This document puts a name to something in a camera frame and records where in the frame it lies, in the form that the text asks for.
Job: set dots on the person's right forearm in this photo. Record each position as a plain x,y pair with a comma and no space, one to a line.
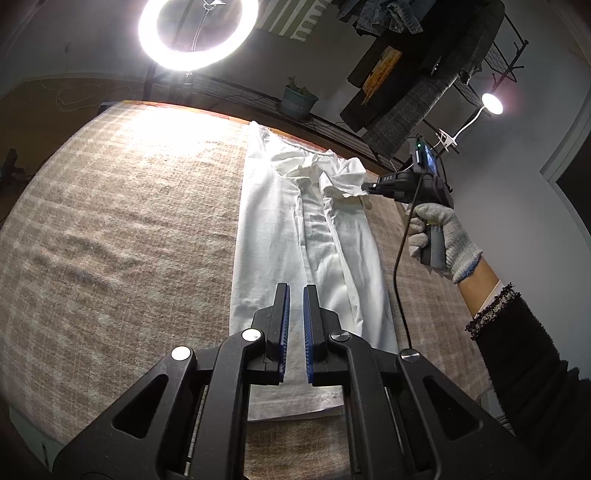
521,341

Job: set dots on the black clothes rack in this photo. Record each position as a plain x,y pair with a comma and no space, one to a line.
489,55

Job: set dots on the white shirt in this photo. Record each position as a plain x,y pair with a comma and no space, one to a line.
304,240

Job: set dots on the white clip lamp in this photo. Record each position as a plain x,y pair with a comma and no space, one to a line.
475,115

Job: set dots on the black garment with orange print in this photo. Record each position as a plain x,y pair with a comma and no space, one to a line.
376,69

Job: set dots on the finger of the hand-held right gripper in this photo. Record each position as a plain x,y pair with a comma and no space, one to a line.
368,187

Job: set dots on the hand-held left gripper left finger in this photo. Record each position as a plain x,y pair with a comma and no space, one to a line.
285,323

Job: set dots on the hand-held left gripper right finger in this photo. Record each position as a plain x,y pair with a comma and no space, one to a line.
308,323

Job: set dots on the grey plaid coat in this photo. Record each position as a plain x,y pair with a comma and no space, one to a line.
415,101

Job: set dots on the beige plaid blanket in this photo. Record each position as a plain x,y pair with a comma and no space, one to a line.
120,258

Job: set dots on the denim jacket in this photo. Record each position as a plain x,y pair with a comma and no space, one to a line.
381,14

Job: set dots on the person's right hand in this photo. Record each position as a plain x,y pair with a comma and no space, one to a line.
450,235

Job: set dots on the potted plant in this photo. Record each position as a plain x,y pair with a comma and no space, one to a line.
298,99

